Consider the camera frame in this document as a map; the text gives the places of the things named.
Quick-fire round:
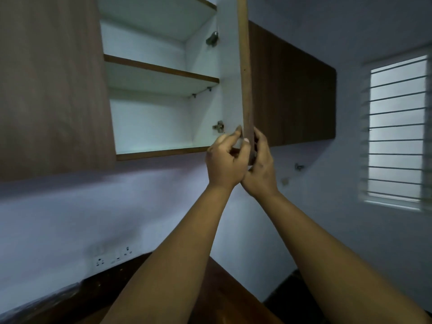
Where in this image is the person's right hand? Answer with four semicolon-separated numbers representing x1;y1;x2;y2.
240;127;281;200

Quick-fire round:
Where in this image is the brown wooden wall cabinet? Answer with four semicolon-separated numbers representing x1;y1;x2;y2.
0;0;337;182

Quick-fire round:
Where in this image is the white wall socket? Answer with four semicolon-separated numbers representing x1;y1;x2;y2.
92;245;134;268

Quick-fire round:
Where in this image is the person's left forearm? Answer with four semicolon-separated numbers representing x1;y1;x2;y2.
99;183;237;324

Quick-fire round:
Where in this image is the brown cabinet door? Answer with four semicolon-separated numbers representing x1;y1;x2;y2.
0;0;117;182
216;0;257;166

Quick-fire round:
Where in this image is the person's right forearm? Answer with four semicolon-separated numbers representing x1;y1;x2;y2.
258;190;432;324

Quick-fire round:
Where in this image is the closed brown cabinet door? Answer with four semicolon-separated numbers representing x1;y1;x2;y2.
0;0;117;182

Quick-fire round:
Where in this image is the louvered glass window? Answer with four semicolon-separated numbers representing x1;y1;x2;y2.
359;46;432;214

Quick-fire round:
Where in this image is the person's left hand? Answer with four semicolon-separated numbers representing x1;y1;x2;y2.
206;125;252;193

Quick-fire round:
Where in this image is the white cabinet shelf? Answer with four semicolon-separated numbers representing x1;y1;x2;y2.
97;0;217;43
103;54;220;97

